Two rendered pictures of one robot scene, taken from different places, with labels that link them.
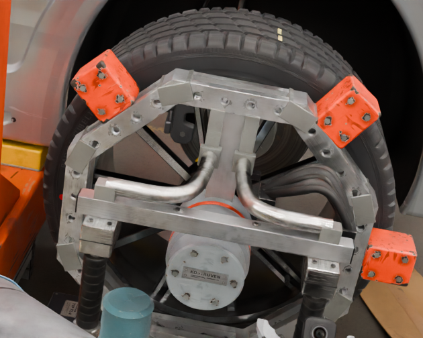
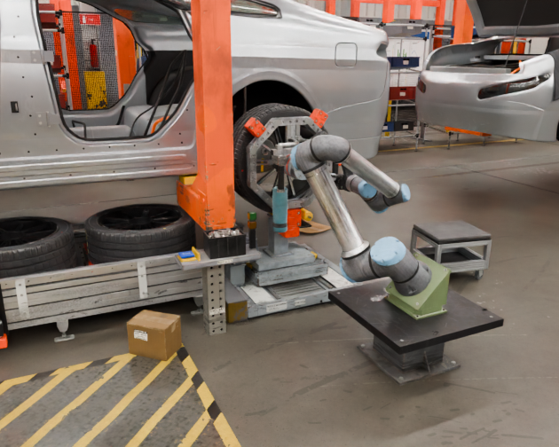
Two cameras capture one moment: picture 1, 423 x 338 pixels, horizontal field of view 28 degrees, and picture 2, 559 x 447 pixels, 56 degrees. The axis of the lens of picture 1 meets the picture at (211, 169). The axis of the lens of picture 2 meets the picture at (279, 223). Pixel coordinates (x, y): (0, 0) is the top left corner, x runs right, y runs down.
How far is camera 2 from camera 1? 1.99 m
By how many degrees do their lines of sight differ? 24
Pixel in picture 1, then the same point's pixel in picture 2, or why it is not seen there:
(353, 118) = (322, 118)
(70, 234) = (253, 176)
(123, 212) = (285, 151)
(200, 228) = not seen: hidden behind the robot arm
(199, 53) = (275, 113)
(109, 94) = (259, 128)
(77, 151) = (253, 148)
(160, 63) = (264, 118)
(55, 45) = not seen: hidden behind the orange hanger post
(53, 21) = not seen: hidden behind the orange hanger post
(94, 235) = (281, 159)
